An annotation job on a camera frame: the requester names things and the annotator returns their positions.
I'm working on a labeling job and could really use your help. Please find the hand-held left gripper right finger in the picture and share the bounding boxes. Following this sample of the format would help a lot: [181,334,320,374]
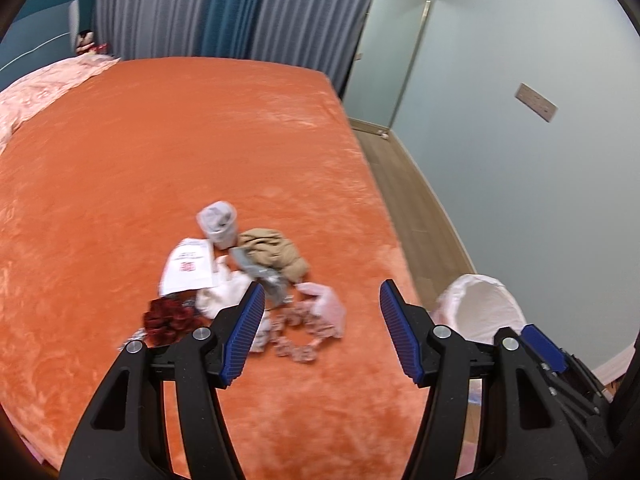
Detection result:
[379,279,584,480]

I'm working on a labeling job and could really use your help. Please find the grey curtain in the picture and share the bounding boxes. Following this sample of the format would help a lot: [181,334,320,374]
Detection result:
[95,0,223,61]
[247,0,446,99]

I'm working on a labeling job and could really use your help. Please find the bin with white bag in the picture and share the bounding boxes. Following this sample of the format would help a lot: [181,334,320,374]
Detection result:
[431,274,528,346]

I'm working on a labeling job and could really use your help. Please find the gold framed standing mirror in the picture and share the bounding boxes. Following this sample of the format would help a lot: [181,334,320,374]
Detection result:
[342,0,432,134]

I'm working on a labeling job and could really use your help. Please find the teal headboard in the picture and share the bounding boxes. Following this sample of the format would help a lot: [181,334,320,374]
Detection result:
[0,0,101,92]

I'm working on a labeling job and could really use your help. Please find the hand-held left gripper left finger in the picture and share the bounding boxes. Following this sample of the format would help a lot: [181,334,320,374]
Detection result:
[59,281,267,480]

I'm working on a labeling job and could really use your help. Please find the rolled grey sock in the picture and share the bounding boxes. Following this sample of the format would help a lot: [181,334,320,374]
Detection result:
[196,201,239,249]

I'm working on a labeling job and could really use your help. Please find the stuffed toy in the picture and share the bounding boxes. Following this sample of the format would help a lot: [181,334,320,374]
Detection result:
[75,30,109,56]

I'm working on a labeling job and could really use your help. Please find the pink quilt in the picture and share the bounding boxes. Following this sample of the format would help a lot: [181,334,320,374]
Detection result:
[0,54,122,156]

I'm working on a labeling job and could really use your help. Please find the white paper packet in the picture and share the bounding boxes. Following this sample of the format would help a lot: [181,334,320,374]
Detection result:
[159,237,217,296]

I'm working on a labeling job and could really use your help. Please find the blue curtain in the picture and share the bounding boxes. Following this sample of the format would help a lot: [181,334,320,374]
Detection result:
[200,0,275,61]

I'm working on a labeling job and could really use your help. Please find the orange plush blanket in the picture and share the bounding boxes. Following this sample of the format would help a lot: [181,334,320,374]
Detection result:
[0,57,476,480]

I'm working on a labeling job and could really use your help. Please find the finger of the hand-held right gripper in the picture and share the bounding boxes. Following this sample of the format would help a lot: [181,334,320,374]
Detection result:
[520,324,615,461]

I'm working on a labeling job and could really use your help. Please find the wall socket panel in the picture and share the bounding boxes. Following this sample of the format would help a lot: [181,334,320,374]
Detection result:
[515,82,558,123]

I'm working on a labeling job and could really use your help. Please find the grey plastic wrapper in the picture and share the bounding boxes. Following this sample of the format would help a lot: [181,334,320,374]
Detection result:
[227,246,292,309]

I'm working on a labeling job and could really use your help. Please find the beige stockings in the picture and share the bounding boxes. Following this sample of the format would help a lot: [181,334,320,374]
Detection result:
[235,228,310,283]

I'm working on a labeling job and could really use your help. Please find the pink crumpled cloth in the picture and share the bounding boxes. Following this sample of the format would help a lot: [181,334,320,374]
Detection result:
[295,282,348,339]

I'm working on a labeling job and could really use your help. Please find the dark red scrunchie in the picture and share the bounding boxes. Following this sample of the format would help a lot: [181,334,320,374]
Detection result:
[142,297,202,347]

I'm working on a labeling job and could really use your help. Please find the white sock with red trim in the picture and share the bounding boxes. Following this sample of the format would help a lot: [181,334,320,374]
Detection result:
[195,255,274,354]

